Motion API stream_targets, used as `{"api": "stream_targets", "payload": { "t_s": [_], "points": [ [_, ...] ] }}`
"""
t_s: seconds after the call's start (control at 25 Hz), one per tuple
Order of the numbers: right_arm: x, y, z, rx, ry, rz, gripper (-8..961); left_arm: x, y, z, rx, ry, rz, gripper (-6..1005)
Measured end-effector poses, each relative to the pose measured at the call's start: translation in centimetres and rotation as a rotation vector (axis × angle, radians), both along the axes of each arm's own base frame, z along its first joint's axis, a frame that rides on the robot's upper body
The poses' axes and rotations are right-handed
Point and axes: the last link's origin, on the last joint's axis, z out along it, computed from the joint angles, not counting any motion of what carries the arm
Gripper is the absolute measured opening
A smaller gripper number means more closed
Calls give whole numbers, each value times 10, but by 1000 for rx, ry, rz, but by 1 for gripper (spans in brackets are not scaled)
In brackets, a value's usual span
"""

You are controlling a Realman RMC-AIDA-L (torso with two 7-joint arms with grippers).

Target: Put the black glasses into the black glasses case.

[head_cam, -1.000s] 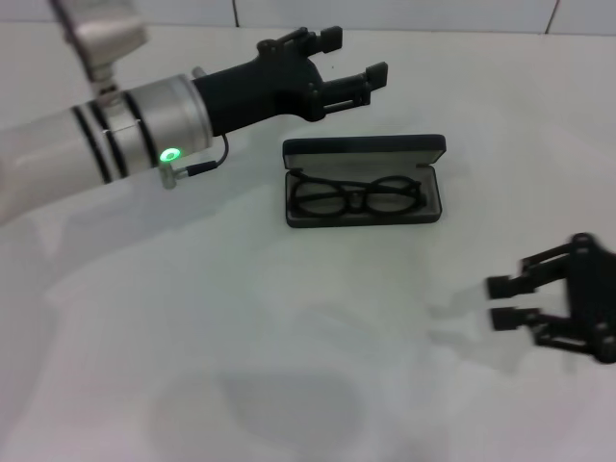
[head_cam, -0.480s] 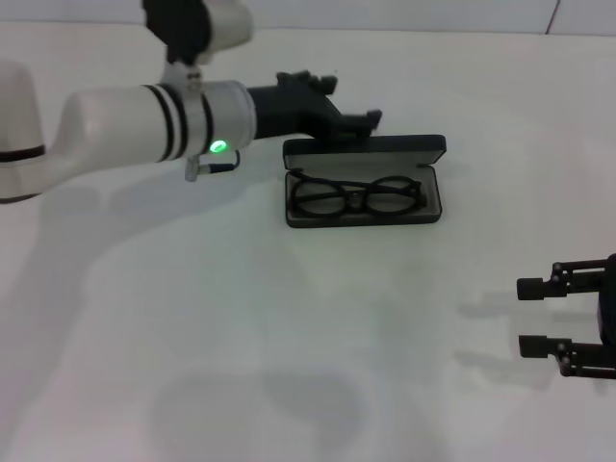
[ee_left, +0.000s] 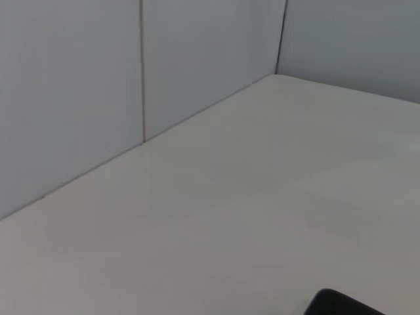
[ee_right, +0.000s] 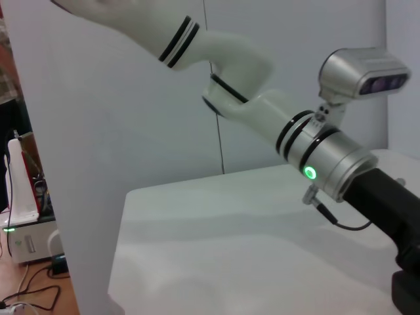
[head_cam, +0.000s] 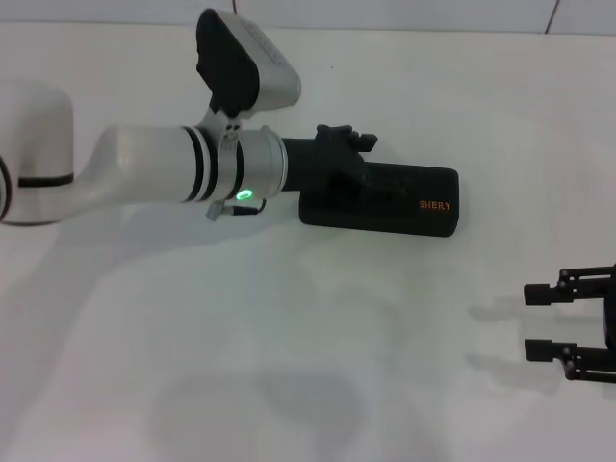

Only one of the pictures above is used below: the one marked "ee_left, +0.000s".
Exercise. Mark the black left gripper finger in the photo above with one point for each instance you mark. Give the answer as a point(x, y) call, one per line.
point(334, 305)

